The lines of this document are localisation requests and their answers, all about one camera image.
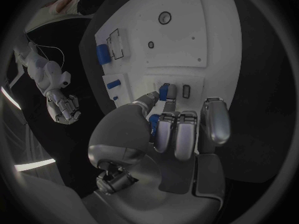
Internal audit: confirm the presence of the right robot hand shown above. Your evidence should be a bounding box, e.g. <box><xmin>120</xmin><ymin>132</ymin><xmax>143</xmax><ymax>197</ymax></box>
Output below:
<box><xmin>45</xmin><ymin>89</ymin><xmax>82</xmax><ymax>125</ymax></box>

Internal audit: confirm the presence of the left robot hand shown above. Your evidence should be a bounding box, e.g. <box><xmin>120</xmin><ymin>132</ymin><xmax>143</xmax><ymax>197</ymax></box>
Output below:
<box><xmin>81</xmin><ymin>83</ymin><xmax>232</xmax><ymax>224</ymax></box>

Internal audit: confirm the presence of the white task board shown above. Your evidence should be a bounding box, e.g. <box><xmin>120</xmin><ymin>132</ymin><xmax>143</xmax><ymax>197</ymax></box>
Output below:
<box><xmin>94</xmin><ymin>0</ymin><xmax>243</xmax><ymax>154</ymax></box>

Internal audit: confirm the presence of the long blue peg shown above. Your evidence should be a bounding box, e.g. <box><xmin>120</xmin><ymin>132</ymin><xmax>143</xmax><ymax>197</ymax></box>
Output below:
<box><xmin>106</xmin><ymin>79</ymin><xmax>122</xmax><ymax>90</ymax></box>

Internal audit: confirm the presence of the large blue block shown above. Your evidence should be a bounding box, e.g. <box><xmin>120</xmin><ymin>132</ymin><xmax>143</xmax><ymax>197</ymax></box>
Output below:
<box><xmin>96</xmin><ymin>44</ymin><xmax>112</xmax><ymax>66</ymax></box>

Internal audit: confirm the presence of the person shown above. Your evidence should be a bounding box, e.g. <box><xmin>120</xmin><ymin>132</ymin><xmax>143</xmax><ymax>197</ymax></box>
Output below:
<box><xmin>47</xmin><ymin>0</ymin><xmax>94</xmax><ymax>15</ymax></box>

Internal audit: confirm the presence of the white cable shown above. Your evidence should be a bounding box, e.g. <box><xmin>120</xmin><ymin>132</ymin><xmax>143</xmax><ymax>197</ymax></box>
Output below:
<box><xmin>24</xmin><ymin>32</ymin><xmax>66</xmax><ymax>69</ymax></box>

